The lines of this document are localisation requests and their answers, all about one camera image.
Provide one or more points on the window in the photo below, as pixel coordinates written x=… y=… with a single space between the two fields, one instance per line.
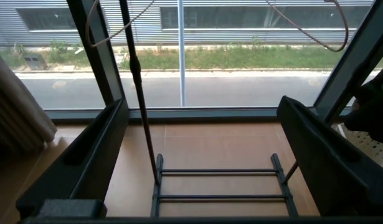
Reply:
x=210 y=114

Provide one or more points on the black clothes rack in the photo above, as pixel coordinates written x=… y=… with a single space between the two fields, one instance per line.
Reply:
x=135 y=67

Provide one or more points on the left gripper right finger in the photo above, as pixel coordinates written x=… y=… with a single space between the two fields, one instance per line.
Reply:
x=334 y=174

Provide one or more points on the pink clothes hanger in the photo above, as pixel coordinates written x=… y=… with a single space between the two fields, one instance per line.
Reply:
x=303 y=32

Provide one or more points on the white laundry basket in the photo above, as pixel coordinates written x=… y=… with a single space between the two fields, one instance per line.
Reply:
x=375 y=149

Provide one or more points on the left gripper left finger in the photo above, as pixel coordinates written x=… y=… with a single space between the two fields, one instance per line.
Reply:
x=94 y=174

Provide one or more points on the brown curtain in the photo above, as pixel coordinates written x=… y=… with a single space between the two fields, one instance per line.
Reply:
x=17 y=109

